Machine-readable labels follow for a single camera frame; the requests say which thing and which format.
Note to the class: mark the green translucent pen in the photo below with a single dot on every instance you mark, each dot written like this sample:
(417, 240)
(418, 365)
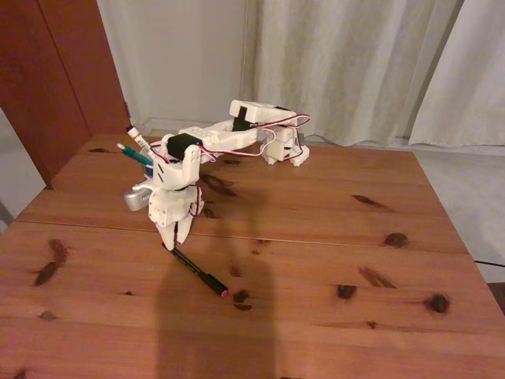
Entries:
(134, 154)

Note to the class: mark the brown wooden door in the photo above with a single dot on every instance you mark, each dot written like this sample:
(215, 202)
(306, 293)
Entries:
(51, 79)

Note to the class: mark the dark brown furniture piece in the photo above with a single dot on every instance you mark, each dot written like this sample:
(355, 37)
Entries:
(498, 298)

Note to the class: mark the black pen red ends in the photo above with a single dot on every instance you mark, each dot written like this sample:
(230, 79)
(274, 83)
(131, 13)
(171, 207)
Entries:
(201, 274)

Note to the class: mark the silver camera box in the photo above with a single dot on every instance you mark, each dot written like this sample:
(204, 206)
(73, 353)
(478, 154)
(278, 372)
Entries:
(136, 199)

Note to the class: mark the white marker black caps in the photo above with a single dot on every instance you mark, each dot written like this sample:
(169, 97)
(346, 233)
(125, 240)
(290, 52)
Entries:
(140, 142)

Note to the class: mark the white curtain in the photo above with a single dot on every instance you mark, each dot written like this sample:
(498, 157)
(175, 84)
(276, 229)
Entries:
(465, 79)
(355, 59)

